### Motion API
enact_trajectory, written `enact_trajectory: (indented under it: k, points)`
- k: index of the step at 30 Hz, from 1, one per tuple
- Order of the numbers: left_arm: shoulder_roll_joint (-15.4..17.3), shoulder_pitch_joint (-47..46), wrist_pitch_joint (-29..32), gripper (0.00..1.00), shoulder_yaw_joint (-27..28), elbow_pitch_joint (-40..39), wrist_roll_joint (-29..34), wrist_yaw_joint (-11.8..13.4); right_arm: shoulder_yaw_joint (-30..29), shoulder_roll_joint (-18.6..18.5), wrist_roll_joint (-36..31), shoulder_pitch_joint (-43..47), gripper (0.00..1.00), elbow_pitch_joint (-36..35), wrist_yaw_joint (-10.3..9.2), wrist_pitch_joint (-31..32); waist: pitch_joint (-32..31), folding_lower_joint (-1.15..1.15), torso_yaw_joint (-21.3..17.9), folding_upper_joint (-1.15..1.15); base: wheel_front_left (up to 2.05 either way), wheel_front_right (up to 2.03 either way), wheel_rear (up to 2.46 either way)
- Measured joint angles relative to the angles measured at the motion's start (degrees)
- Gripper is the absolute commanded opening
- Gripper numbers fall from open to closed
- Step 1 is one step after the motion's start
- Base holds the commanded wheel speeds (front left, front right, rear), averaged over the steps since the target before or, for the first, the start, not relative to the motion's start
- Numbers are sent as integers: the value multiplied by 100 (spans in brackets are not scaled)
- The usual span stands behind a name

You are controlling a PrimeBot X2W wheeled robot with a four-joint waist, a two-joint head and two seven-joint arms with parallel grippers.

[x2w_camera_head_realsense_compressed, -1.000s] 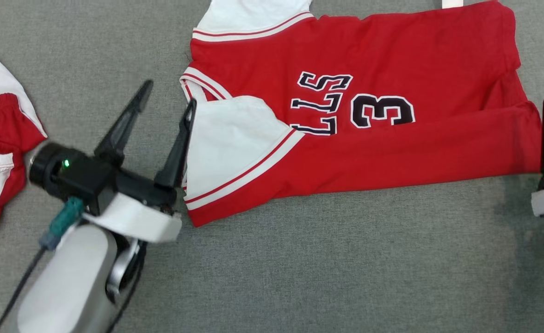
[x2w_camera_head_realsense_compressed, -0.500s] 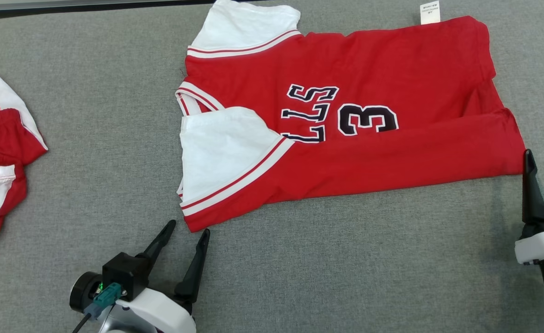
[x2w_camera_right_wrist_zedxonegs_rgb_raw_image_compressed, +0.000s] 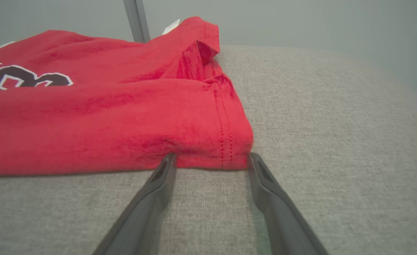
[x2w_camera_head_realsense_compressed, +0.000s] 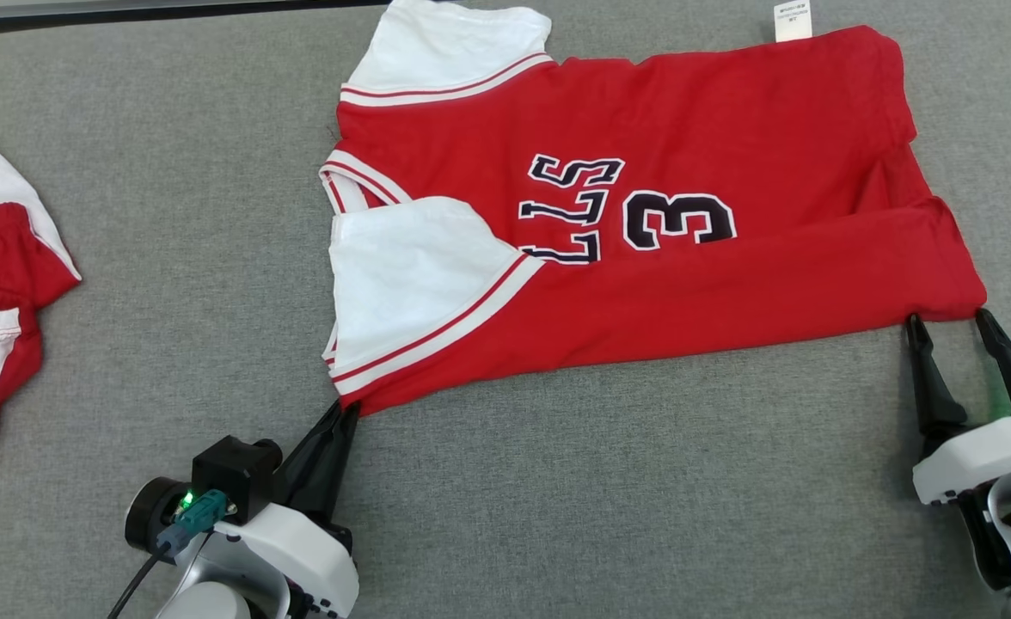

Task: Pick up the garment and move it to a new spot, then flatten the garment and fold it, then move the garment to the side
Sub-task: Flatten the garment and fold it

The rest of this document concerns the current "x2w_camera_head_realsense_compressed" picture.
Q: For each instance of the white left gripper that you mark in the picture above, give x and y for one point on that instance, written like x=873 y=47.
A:
x=308 y=554

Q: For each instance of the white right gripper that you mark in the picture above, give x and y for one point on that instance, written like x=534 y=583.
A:
x=987 y=456

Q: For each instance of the red white basketball jersey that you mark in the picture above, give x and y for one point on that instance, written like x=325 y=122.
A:
x=729 y=129

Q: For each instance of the grey white left arm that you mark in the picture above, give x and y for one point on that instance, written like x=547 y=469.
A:
x=213 y=593

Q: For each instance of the grey fabric table cover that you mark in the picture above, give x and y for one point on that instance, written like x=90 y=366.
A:
x=557 y=481

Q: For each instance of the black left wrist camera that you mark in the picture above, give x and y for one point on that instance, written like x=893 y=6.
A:
x=230 y=468

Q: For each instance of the silver metal rail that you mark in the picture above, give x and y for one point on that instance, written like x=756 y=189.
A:
x=41 y=9

